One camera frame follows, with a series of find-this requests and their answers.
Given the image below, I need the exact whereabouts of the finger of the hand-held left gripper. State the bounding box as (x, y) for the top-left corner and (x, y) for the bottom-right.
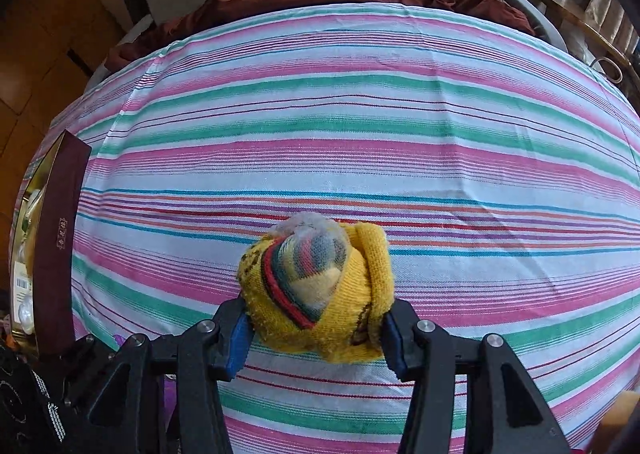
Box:
(61, 334), (118, 408)

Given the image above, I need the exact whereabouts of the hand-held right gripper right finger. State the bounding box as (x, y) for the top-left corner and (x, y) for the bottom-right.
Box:
(380, 301), (571, 454)

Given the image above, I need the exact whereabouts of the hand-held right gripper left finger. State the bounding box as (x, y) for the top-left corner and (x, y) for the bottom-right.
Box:
(87, 298), (253, 454)

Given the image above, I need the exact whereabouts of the yellow sock ball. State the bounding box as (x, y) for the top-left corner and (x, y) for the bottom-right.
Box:
(236, 213), (396, 366)

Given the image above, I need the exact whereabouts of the dark red box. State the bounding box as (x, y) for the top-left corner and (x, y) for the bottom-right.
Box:
(9, 130), (94, 360)

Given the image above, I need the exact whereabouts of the orange sponge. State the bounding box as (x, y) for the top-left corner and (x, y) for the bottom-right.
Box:
(596, 390), (637, 441)

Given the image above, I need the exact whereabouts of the wooden wardrobe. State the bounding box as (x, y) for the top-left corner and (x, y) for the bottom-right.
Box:
(0, 0), (127, 195)

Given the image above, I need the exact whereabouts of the wooden side desk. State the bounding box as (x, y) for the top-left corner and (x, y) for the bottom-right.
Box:
(480, 0), (640, 70)

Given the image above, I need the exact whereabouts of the pink patterned curtain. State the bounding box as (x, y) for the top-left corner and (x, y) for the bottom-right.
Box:
(581, 0), (640, 55)

